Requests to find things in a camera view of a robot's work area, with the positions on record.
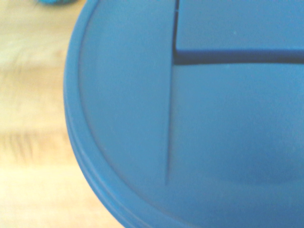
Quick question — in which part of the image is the blue plastic pitcher lid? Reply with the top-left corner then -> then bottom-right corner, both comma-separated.
63,0 -> 304,228

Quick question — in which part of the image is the teal cup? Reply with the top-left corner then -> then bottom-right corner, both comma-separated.
35,0 -> 78,5

